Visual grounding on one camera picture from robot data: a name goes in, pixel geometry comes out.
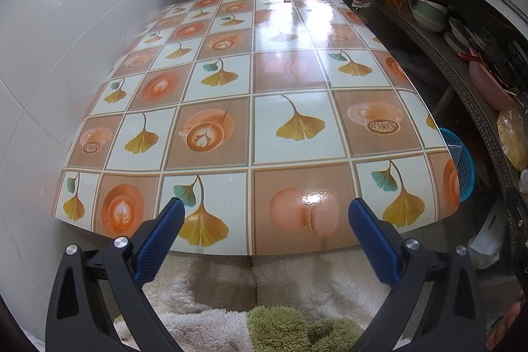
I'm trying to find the yellow plastic bag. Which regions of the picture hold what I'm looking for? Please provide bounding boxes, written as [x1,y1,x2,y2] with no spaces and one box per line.
[496,108,528,171]

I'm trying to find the person's right hand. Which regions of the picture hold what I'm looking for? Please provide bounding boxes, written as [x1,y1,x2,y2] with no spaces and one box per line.
[487,290,526,352]

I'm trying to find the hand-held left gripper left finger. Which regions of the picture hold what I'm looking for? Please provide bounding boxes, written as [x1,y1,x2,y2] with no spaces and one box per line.
[45,197,185,352]

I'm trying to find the perforated metal shelf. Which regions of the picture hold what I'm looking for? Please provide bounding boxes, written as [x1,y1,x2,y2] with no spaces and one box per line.
[375,0,528,221]

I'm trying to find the stack of plates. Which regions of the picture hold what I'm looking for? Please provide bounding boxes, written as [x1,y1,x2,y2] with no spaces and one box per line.
[443,17,481,56]

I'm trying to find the green white bowl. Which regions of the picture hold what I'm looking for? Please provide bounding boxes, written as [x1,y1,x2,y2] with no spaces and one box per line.
[412,0,449,33]

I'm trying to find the white plastic bag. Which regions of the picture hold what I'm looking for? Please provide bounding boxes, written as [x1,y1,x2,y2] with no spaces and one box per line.
[468,208,514,270]

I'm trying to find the blue plastic basket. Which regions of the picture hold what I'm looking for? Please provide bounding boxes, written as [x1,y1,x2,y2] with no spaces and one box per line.
[437,127,476,202]

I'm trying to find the pink basin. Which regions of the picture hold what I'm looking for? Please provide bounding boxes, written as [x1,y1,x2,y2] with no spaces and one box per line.
[468,51,518,111]

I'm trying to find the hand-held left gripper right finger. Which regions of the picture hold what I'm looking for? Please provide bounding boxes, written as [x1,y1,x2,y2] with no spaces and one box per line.
[347,197,487,352]

